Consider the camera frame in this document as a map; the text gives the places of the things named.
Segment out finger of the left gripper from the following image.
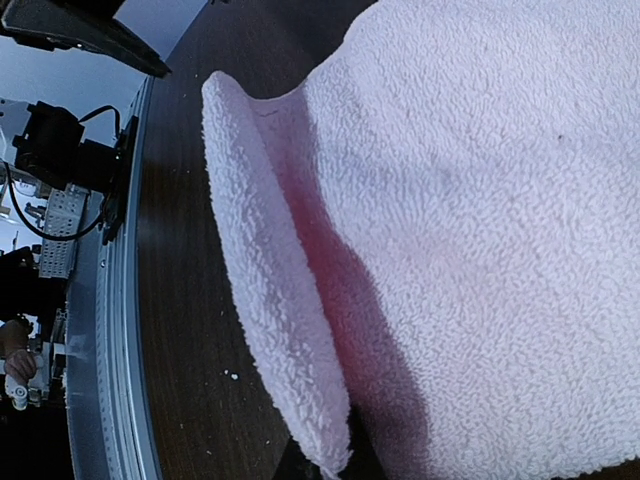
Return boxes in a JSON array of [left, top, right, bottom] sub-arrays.
[[1, 1, 171, 78]]

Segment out aluminium front rail frame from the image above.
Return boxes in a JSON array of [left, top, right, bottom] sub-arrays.
[[66, 79, 162, 479]]

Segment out pink towel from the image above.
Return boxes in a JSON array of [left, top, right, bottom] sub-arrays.
[[202, 1, 639, 479]]

